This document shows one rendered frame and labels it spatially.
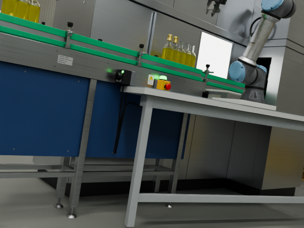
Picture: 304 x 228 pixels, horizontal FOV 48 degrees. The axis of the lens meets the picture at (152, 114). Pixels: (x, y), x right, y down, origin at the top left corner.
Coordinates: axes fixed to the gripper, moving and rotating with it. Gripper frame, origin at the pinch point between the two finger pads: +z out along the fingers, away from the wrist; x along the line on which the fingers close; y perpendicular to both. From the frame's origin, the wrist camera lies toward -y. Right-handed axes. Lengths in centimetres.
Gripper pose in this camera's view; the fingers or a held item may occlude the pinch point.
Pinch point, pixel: (209, 13)
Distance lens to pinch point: 243.6
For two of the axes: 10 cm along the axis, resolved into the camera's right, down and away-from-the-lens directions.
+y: 5.4, 4.5, -7.1
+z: -3.6, 8.9, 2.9
